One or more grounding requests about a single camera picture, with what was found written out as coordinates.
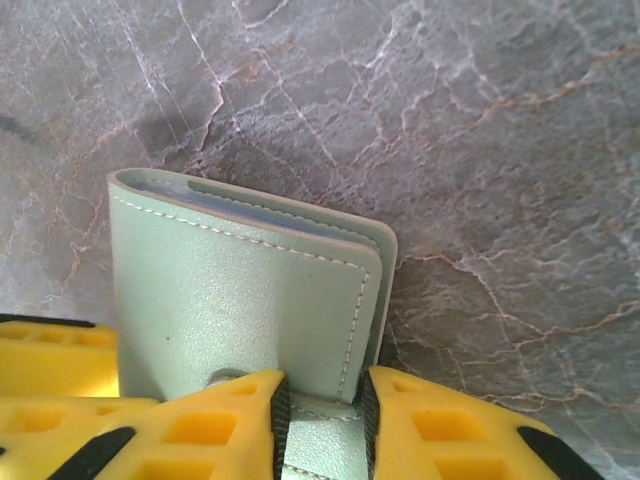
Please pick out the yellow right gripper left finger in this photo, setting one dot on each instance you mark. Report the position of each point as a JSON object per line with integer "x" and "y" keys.
{"x": 160, "y": 450}

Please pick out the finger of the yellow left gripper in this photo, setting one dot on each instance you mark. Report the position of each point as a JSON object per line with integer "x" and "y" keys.
{"x": 35, "y": 450}
{"x": 60, "y": 370}

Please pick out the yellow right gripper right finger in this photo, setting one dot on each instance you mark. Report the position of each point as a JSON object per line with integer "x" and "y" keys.
{"x": 490, "y": 450}

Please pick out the clear plastic tray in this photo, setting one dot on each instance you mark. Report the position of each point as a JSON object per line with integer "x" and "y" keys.
{"x": 225, "y": 300}

